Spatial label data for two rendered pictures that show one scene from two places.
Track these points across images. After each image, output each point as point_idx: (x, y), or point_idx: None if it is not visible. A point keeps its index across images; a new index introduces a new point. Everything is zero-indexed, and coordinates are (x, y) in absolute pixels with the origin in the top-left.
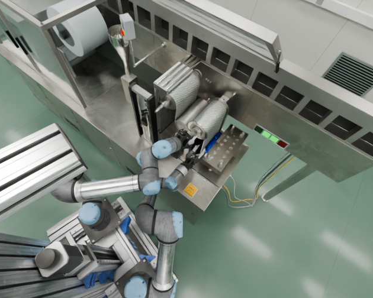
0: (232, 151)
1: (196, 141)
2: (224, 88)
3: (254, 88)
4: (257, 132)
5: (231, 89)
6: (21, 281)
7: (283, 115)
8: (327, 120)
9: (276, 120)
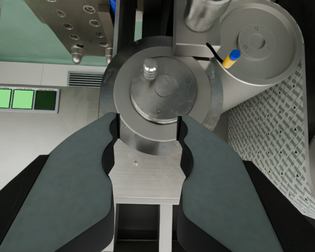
0: (45, 7)
1: None
2: (162, 161)
3: None
4: (46, 86)
5: (145, 171)
6: None
7: (9, 178)
8: None
9: (18, 153)
